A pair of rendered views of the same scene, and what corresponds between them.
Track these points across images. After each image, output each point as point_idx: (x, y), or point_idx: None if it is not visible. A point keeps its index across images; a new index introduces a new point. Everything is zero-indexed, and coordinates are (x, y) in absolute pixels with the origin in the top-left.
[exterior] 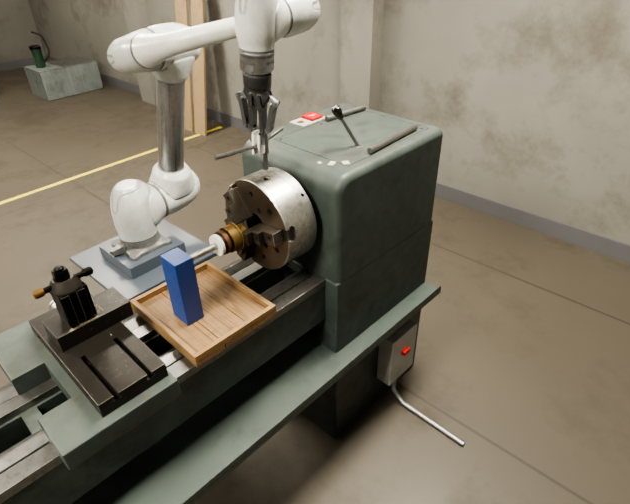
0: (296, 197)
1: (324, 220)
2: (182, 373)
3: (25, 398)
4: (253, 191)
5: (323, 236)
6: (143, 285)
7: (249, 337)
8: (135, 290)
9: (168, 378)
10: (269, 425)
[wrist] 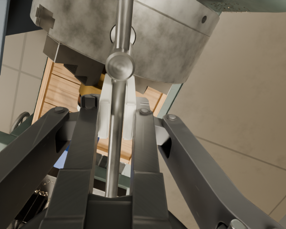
0: (195, 36)
1: (229, 2)
2: (125, 165)
3: None
4: None
5: (217, 2)
6: None
7: None
8: None
9: (128, 191)
10: (167, 100)
